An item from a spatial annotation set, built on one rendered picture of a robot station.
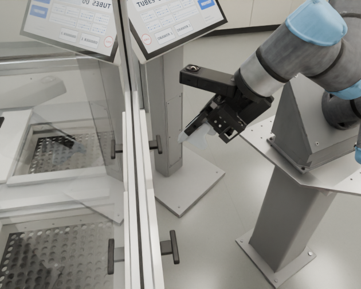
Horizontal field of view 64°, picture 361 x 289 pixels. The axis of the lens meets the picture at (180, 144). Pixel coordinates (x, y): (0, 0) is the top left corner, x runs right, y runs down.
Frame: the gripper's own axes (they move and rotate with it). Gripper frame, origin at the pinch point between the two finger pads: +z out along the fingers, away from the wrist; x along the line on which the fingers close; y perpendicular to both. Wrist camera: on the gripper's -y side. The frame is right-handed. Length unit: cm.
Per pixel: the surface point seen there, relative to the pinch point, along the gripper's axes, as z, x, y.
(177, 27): 15, 63, -28
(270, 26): 71, 347, 6
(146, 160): 15.6, 0.2, -1.3
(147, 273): 3.7, -27.6, 10.6
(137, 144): 11.3, -1.9, -5.8
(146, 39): 19, 47, -31
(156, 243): 9.9, -18.9, 11.0
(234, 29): 95, 317, -24
